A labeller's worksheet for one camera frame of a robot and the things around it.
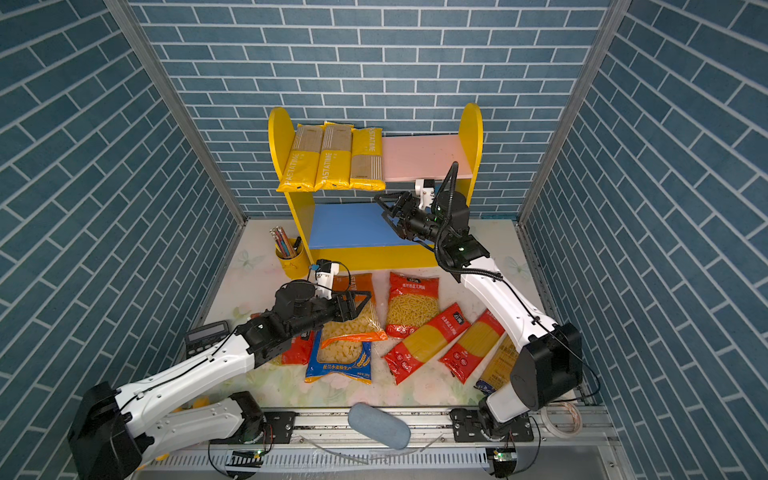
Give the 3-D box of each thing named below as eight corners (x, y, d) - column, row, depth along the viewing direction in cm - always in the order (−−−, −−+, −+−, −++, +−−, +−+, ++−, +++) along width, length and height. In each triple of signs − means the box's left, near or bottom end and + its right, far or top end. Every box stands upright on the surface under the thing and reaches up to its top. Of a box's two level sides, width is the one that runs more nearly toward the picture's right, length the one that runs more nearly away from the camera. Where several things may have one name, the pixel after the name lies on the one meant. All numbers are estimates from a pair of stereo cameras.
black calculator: (191, 357, 87) (185, 352, 85) (191, 336, 91) (185, 331, 89) (232, 341, 90) (226, 336, 88) (230, 322, 94) (225, 317, 92)
